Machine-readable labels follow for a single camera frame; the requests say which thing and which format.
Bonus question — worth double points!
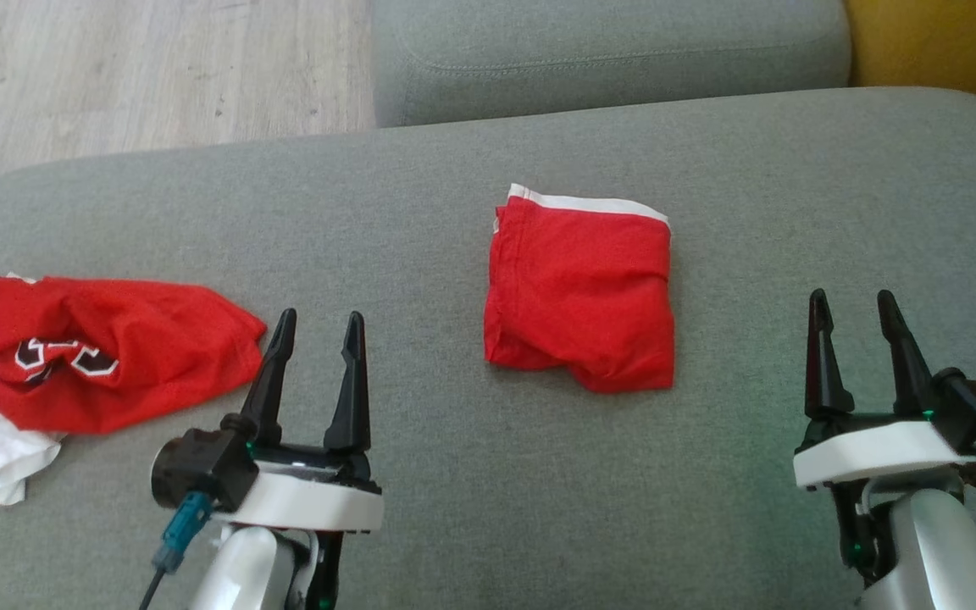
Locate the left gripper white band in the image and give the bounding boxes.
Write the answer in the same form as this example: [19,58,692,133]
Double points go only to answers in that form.
[217,308,385,535]

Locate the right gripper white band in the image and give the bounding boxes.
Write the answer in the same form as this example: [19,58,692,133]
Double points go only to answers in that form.
[793,288,976,491]

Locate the red jersey with number print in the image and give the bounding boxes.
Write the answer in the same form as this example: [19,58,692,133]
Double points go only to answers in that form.
[0,273,269,507]

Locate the red shorts with white stripe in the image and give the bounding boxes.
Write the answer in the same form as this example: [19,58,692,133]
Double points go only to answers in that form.
[483,183,676,395]

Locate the yellow and grey sofa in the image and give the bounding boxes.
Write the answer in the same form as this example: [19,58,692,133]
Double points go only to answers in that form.
[0,86,976,610]

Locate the large yellow sofa backrest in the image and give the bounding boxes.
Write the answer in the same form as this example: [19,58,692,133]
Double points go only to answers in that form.
[844,0,976,128]

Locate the grey sofa seat cushion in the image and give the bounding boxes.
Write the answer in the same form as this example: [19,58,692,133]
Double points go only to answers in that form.
[369,0,853,128]

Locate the left camera cable blue plug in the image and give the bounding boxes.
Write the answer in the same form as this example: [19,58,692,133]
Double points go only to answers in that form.
[139,491,214,610]

